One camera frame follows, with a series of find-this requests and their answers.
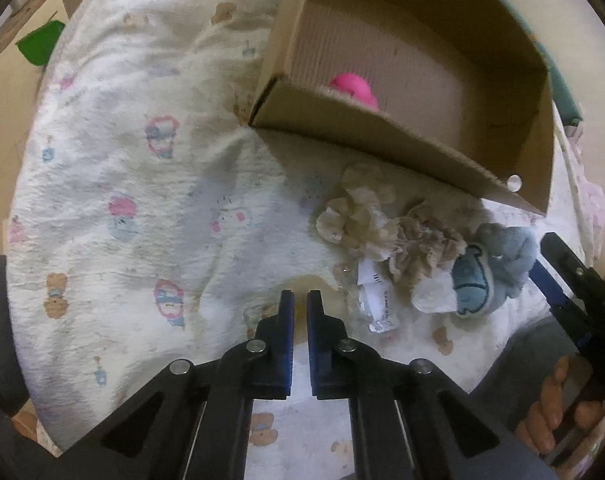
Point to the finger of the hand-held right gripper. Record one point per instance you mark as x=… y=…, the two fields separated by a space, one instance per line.
x=552 y=292
x=565 y=257

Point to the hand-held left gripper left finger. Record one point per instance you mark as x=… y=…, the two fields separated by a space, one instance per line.
x=287 y=340

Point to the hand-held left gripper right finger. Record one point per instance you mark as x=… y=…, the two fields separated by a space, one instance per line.
x=314 y=340

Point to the blue plush toy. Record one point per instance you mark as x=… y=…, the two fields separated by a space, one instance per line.
x=487 y=270

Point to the brown cardboard box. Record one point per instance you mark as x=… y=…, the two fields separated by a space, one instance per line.
x=432 y=75

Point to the pink soft toy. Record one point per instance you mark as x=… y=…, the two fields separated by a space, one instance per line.
x=355 y=90

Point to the person's right hand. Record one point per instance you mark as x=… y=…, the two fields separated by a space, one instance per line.
x=545 y=410

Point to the pink printed cloth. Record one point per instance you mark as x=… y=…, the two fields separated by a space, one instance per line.
x=596 y=210

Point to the clear plastic packet white label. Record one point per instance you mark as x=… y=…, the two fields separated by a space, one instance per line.
x=375 y=300

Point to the person's right leg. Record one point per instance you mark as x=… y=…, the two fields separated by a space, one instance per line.
x=517 y=360

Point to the beige plush toy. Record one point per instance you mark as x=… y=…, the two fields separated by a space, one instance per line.
x=355 y=220

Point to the beige lace scrunchie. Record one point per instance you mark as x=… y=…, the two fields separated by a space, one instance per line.
x=422 y=250

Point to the white printed blanket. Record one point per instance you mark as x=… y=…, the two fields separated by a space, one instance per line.
x=132 y=120

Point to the green plastic object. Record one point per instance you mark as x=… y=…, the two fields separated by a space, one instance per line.
x=40 y=42

